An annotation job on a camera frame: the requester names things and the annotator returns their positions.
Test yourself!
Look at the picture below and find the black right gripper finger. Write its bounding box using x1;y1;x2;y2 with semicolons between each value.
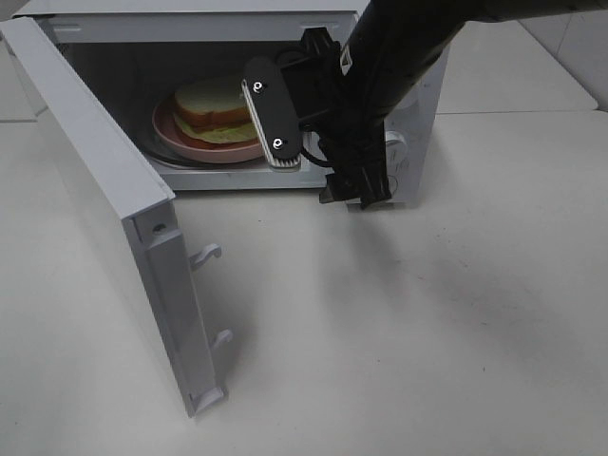
318;173;356;204
360;175;392;209

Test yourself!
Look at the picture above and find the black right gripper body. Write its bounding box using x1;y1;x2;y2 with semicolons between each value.
279;28;388;190

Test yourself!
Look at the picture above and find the white microwave knob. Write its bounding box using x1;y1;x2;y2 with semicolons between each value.
385;130;409;177

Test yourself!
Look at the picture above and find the white bread sandwich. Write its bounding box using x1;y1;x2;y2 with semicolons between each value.
173;74;257;146

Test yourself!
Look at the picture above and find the pink round plate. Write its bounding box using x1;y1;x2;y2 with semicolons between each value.
152;93;261;149

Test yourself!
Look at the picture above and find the white microwave door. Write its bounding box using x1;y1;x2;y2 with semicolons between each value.
1;17;232;416

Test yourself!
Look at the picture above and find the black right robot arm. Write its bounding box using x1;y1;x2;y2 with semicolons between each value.
264;1;607;207

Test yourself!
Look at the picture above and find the glass microwave turntable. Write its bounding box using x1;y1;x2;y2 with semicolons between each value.
142;141;263;169

